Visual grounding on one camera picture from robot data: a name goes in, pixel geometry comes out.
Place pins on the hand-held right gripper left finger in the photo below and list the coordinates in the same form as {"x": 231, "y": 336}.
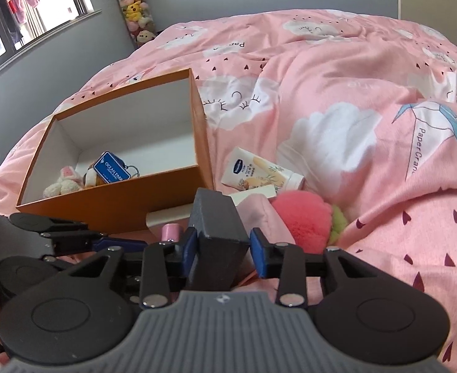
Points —
{"x": 191, "y": 250}

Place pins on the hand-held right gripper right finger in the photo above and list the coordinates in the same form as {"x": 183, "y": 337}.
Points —
{"x": 258, "y": 254}

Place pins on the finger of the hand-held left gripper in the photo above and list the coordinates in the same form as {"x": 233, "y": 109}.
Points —
{"x": 108, "y": 244}
{"x": 30, "y": 221}

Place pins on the dark grey textured case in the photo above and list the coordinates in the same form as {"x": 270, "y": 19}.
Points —
{"x": 216, "y": 221}

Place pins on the orange cardboard box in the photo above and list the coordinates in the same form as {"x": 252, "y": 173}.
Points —
{"x": 115, "y": 206}

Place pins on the pink cloth pouch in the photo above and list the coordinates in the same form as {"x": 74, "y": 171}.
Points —
{"x": 259, "y": 213}

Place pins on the pink plush fruit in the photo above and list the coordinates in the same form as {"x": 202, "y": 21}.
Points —
{"x": 302, "y": 217}

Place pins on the cream hand cream tube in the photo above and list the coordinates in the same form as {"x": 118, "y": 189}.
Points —
{"x": 251, "y": 171}

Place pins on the small pink tube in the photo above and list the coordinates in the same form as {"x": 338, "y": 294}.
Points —
{"x": 171, "y": 233}

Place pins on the white bunny plush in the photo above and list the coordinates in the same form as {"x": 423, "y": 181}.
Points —
{"x": 63, "y": 182}

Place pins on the pink printed blanket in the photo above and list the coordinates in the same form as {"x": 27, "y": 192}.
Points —
{"x": 348, "y": 105}

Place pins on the window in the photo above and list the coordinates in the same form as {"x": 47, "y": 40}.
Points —
{"x": 57, "y": 4}

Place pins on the column of plush toys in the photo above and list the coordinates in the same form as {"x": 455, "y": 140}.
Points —
{"x": 135, "y": 7}

